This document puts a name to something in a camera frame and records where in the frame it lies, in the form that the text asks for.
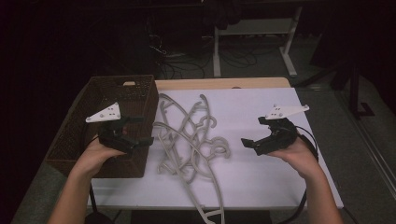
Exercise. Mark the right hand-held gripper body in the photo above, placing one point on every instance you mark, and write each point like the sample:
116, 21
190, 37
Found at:
280, 137

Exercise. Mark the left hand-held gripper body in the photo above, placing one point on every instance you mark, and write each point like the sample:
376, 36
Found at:
112, 137

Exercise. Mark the grey plastic clothes hanger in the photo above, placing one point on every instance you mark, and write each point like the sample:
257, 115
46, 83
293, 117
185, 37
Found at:
205, 99
214, 179
214, 123
227, 152

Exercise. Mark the brown woven basket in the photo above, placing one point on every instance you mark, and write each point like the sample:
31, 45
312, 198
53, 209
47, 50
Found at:
102, 90

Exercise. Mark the person's left hand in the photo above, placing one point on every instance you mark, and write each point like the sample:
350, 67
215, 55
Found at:
93, 158

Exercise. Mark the person's right hand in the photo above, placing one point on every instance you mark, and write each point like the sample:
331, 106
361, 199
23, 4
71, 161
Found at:
302, 158

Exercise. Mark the black metal stand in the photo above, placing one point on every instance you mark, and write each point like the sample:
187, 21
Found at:
355, 93

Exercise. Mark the dark hanging cloth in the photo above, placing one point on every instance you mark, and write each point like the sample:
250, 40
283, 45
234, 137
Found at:
222, 14

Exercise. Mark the white metal desk frame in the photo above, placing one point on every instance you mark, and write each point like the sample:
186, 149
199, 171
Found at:
217, 53

